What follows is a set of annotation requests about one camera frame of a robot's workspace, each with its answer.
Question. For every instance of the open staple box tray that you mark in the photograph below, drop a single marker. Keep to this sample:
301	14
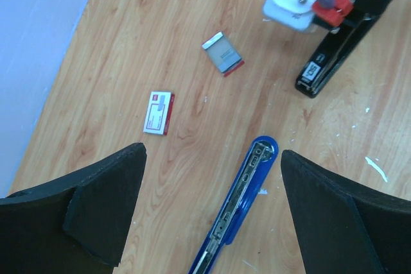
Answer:
223	54

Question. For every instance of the blue black stapler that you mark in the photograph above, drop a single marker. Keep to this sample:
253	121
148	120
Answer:
253	171

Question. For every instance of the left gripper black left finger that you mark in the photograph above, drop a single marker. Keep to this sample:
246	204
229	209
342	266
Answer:
77	223

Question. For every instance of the red white staple box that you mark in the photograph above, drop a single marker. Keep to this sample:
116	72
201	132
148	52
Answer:
158	115

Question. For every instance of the small black clip object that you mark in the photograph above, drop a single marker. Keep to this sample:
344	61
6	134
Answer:
334	49

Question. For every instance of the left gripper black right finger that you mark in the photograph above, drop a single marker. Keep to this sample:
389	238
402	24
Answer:
343	226

